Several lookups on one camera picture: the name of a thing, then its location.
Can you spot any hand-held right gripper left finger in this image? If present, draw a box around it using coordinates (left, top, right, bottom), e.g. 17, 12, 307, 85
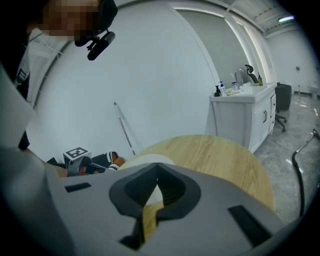
46, 162, 161, 256

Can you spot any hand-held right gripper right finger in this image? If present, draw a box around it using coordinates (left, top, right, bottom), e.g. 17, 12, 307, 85
144, 162, 298, 256

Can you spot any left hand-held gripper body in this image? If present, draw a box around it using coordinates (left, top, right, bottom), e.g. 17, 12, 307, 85
62, 146, 107, 178

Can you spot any round white plate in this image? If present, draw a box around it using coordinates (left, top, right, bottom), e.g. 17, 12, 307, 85
117, 153, 176, 206

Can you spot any person's left forearm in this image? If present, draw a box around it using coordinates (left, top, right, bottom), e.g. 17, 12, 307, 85
27, 148, 69, 178

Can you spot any round wooden table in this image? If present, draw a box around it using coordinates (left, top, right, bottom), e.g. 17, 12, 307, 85
119, 134, 276, 242

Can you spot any black white striped blanket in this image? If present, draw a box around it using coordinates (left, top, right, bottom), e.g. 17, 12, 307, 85
91, 150, 126, 173

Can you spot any thin metal pole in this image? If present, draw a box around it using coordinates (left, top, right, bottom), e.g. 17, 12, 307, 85
113, 101, 136, 156

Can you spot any white sink cabinet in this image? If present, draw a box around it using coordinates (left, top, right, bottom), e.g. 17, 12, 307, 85
209, 83, 277, 155

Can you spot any person's black top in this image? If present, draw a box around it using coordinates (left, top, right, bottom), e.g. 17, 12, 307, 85
0, 24, 31, 151

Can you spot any black office chair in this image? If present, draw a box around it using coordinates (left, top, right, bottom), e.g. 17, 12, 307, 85
274, 83, 293, 133

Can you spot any chrome faucet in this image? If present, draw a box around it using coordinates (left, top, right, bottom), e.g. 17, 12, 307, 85
234, 69, 247, 90

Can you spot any grey window blind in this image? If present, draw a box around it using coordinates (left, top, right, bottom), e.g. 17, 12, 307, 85
174, 8, 253, 86

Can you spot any grey shoulder strap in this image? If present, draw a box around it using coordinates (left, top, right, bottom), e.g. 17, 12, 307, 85
14, 68, 27, 87

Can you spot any black vacuum hose with wand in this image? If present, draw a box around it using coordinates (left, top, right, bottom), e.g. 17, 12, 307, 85
291, 128, 320, 217

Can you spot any black head-mounted camera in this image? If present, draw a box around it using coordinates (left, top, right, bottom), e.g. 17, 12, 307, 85
86, 31, 116, 61

